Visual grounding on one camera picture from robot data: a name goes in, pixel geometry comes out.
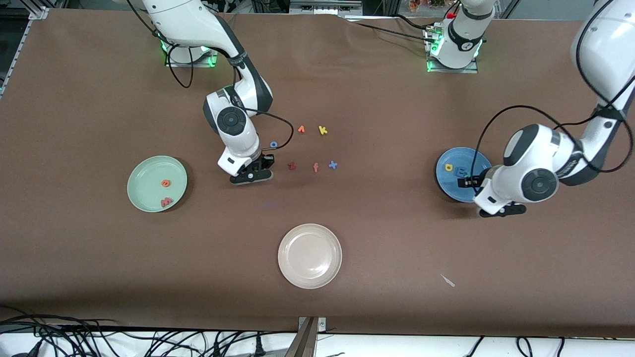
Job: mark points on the teal foam letter P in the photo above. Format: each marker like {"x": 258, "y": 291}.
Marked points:
{"x": 462, "y": 171}

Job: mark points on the red foam letter w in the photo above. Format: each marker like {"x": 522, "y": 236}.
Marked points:
{"x": 166, "y": 202}

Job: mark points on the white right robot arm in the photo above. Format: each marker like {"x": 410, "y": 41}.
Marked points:
{"x": 233, "y": 121}

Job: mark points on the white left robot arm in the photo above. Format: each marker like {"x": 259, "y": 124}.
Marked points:
{"x": 538, "y": 186}

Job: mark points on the blue plate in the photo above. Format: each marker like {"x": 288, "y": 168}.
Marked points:
{"x": 446, "y": 184}

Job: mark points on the blue foam letter x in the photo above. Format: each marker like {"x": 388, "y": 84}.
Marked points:
{"x": 333, "y": 165}

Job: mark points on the green plate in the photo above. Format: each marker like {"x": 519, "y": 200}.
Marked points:
{"x": 149, "y": 191}

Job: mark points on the white tape scrap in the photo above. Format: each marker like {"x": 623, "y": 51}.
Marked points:
{"x": 448, "y": 280}

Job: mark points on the beige plate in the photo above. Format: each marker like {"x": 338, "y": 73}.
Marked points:
{"x": 310, "y": 256}

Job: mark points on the grey device box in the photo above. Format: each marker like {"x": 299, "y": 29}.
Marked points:
{"x": 322, "y": 7}

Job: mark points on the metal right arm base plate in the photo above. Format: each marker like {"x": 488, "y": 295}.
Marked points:
{"x": 214, "y": 58}

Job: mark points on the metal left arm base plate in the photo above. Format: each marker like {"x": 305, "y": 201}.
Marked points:
{"x": 456, "y": 71}

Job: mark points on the metal table edge bracket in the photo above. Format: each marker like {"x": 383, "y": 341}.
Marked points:
{"x": 306, "y": 337}

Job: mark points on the aluminium frame corner bracket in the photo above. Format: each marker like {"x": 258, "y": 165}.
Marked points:
{"x": 38, "y": 13}

